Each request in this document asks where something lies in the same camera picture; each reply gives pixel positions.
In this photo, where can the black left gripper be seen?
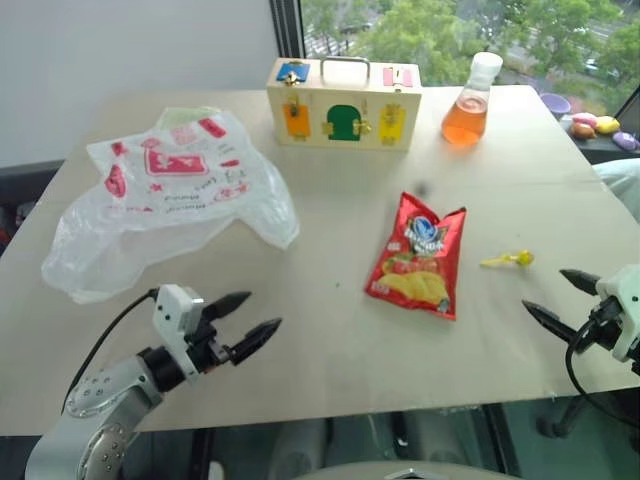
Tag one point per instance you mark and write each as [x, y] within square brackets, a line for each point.
[206, 346]

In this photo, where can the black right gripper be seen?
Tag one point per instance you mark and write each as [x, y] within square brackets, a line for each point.
[606, 325]

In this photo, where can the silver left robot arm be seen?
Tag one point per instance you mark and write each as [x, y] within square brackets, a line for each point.
[100, 391]

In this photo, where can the small yellow plastic toy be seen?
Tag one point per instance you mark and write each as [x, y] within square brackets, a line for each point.
[524, 257]

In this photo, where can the black chair base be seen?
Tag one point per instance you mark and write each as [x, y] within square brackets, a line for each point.
[570, 417]

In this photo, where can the pale blue cloth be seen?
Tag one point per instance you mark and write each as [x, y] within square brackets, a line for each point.
[622, 185]

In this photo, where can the white red-printed plastic bag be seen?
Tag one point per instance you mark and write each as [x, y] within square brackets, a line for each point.
[175, 200]

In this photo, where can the red potato chips bag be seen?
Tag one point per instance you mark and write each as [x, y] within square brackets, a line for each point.
[415, 260]

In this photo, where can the brown toy food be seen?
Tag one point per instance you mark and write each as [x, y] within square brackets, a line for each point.
[583, 131]

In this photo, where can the purple toy food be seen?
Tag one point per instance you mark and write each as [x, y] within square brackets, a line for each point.
[626, 141]

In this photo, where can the yellow toy food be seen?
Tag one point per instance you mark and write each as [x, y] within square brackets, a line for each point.
[607, 124]

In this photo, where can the pink toy food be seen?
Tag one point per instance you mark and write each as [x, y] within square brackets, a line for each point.
[585, 118]

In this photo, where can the grey rounded shape under table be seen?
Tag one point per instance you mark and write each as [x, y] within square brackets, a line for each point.
[380, 440]

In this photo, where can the purple plastic bowl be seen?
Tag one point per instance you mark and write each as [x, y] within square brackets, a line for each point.
[555, 104]

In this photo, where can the flask with orange liquid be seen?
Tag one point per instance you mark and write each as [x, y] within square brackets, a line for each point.
[465, 125]

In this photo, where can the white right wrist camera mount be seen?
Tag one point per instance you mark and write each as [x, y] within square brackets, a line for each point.
[622, 290]

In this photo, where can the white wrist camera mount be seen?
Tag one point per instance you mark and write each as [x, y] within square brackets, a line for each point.
[622, 290]
[172, 311]

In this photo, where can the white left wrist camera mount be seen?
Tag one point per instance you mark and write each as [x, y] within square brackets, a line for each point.
[172, 311]

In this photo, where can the dark window frame post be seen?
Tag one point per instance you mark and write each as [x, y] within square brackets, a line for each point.
[287, 27]

